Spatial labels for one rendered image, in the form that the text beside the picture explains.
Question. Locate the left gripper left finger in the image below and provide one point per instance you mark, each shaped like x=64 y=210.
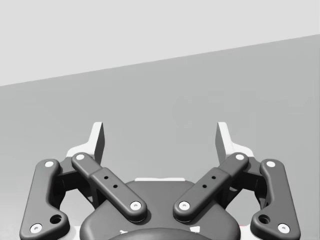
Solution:
x=105 y=178

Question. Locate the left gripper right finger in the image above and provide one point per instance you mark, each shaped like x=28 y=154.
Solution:
x=215 y=178

